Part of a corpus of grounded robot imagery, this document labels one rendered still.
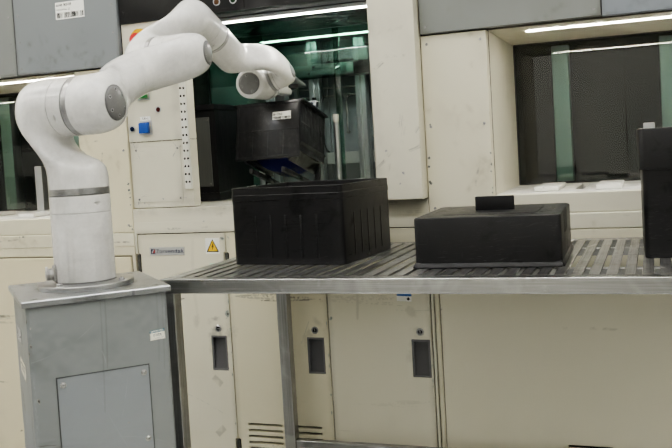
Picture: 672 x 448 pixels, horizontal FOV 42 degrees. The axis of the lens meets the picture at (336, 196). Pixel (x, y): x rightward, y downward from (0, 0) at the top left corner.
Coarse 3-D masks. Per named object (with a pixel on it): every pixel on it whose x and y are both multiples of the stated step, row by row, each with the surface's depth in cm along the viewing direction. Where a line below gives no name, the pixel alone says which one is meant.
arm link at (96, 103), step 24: (144, 48) 197; (168, 48) 199; (192, 48) 201; (120, 72) 182; (144, 72) 192; (168, 72) 199; (192, 72) 203; (72, 96) 170; (96, 96) 169; (120, 96) 174; (72, 120) 171; (96, 120) 170; (120, 120) 174
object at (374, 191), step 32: (256, 192) 194; (288, 192) 191; (320, 192) 187; (352, 192) 191; (384, 192) 208; (256, 224) 195; (288, 224) 191; (320, 224) 188; (352, 224) 190; (384, 224) 207; (256, 256) 195; (288, 256) 192; (320, 256) 188; (352, 256) 190
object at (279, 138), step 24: (288, 96) 277; (240, 120) 268; (264, 120) 265; (288, 120) 262; (312, 120) 270; (240, 144) 266; (264, 144) 264; (288, 144) 261; (312, 144) 269; (264, 168) 275; (312, 168) 275
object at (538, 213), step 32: (416, 224) 174; (448, 224) 172; (480, 224) 170; (512, 224) 168; (544, 224) 166; (416, 256) 175; (448, 256) 172; (480, 256) 170; (512, 256) 168; (544, 256) 166
